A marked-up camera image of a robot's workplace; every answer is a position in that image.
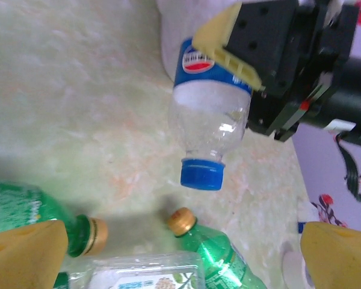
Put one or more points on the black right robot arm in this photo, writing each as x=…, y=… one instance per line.
x=355, y=99

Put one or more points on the clear square bottle flower label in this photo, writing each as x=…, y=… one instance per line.
x=138, y=271

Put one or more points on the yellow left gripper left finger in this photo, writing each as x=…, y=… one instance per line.
x=21, y=259

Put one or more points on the clear bottle blue cap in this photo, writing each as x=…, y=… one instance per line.
x=207, y=126

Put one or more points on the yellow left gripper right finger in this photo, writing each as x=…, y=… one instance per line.
x=340, y=259

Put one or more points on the white fabric bag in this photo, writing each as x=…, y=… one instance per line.
x=180, y=24

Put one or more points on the green bottle gold cap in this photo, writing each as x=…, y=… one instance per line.
x=18, y=207
x=216, y=259

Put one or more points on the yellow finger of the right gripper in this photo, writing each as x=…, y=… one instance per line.
x=219, y=33

